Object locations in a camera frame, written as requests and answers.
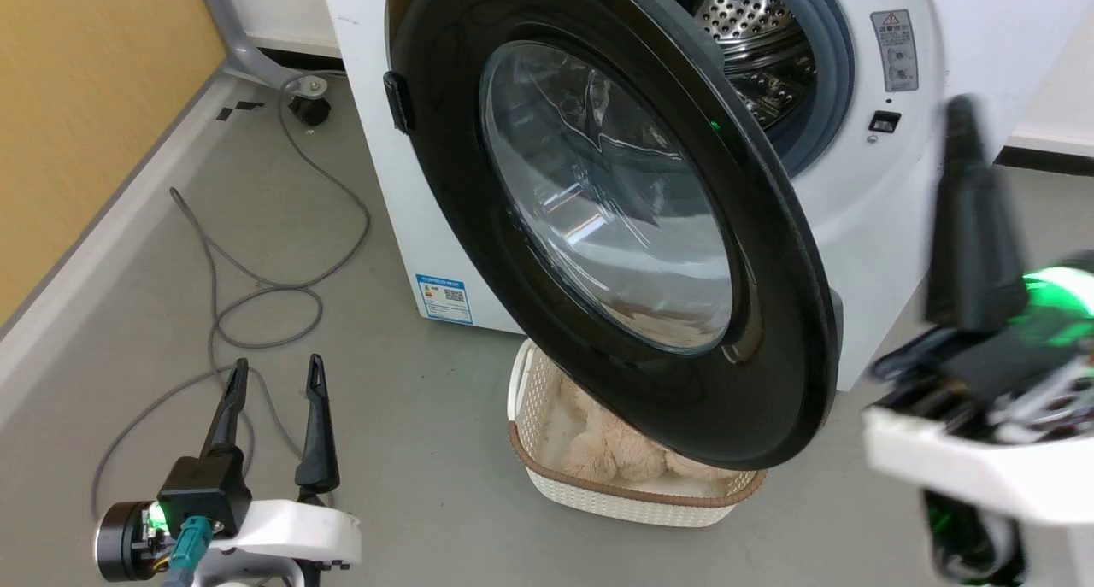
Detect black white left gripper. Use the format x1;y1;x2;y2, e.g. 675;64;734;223
94;354;362;584

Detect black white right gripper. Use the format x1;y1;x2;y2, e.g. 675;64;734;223
862;94;1094;524

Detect grey rubber door gasket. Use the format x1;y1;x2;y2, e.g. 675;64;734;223
765;0;856;179

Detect white washing machine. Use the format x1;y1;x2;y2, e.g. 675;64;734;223
318;0;1094;393

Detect black round washing machine door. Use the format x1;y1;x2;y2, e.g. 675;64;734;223
383;0;843;472

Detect grey warning sticker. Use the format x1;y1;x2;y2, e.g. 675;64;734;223
871;9;920;93

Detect blue energy label sticker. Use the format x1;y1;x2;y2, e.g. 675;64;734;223
415;273;474;326

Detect perforated steel drum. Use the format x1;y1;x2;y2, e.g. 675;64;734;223
648;0;818;132

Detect black caster wheel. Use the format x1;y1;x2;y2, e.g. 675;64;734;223
288;94;332;128

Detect white woven laundry basket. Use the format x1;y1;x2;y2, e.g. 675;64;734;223
507;338;768;530

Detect beige plush toy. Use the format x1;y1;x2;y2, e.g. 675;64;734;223
547;380;738;487

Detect grey metal stand leg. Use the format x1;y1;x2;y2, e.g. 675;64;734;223
195;0;331;101

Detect teal plug cable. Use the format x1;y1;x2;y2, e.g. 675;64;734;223
162;515;215;587

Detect grey floor cable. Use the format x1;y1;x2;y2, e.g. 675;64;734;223
90;73;373;521

